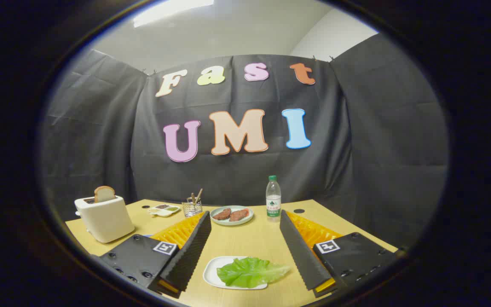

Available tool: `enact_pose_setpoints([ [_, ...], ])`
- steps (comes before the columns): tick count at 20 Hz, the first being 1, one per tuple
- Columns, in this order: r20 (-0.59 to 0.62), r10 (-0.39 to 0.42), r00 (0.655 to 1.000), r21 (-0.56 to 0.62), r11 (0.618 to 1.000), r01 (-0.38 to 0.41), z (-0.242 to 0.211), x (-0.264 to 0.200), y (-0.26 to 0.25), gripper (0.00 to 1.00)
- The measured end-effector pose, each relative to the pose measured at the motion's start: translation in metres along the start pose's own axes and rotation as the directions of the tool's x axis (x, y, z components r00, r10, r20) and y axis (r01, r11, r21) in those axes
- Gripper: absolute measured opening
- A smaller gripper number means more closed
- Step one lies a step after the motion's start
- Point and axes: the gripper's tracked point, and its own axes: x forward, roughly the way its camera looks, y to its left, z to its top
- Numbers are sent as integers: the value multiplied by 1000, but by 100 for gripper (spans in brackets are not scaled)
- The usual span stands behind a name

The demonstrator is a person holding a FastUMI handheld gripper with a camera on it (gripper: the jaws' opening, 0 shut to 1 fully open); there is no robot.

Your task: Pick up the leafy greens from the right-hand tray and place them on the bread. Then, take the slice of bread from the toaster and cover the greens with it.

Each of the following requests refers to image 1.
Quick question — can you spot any white divided seasoning dish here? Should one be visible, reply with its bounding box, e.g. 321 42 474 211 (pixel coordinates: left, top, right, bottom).
148 204 181 217

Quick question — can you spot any brown bread slice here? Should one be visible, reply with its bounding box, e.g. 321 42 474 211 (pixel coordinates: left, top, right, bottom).
94 186 116 203

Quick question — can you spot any white plate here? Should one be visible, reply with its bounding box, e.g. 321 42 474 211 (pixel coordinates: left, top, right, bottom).
203 256 268 290

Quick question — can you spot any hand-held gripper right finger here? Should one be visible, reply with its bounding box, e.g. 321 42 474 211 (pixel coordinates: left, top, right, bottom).
280 210 401 298

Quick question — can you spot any clear utensil holder cup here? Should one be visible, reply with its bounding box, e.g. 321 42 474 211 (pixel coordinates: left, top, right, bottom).
182 200 203 218

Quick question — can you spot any pale green round plate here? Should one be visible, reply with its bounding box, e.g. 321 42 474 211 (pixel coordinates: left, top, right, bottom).
210 206 254 226

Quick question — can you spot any clear water bottle green cap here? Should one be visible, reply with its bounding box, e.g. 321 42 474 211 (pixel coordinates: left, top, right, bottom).
266 175 282 222

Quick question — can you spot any green lettuce leaf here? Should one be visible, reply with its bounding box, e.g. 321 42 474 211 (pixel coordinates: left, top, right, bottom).
217 257 291 288

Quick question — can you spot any white toaster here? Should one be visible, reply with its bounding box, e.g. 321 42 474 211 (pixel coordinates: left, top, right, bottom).
74 195 136 244

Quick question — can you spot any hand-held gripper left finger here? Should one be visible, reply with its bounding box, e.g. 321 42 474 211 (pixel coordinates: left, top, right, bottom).
94 211 212 299

